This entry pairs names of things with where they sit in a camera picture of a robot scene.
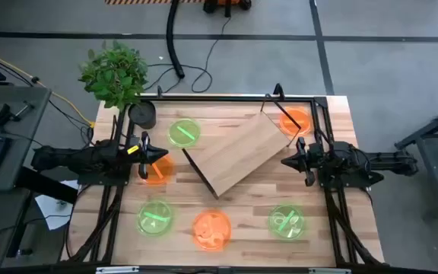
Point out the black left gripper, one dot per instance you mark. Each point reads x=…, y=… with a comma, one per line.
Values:
x=144, y=167

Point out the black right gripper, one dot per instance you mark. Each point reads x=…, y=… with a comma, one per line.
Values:
x=307, y=163

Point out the translucent orange plastic plate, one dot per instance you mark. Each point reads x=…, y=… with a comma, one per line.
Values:
x=211, y=230
x=164, y=172
x=301, y=116

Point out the translucent green plastic plate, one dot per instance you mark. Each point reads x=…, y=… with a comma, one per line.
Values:
x=154, y=225
x=285, y=229
x=177, y=139

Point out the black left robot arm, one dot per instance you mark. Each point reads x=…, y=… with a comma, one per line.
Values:
x=70, y=158

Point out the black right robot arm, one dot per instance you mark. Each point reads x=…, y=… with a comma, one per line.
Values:
x=386, y=161

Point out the black plant pot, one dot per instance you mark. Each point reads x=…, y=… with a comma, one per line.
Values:
x=141, y=116

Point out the green leafy plant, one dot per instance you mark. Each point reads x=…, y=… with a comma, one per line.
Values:
x=114, y=74

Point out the white paper sheet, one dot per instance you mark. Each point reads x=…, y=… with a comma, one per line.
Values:
x=53, y=209

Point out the grey desk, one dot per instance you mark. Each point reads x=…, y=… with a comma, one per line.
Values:
x=23, y=152

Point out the black orange hazard striped mat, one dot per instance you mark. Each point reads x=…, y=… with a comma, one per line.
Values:
x=146, y=1

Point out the black clamp tool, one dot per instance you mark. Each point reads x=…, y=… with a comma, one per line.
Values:
x=2, y=114

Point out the orange and black machine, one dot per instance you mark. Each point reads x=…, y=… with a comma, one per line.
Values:
x=226, y=4

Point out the black aluminium table frame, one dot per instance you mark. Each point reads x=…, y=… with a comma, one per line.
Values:
x=223, y=98

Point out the silver metal bracket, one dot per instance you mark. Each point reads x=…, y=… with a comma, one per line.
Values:
x=116, y=270
x=329, y=271

